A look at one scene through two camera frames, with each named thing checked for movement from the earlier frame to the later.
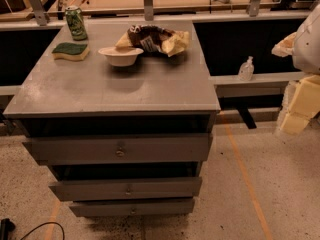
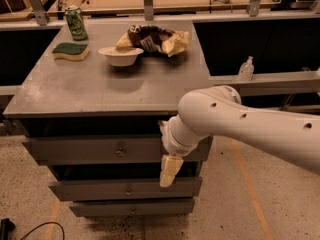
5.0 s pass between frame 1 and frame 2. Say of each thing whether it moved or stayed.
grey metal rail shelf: stayed
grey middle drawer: stayed
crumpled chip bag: stayed
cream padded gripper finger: moved
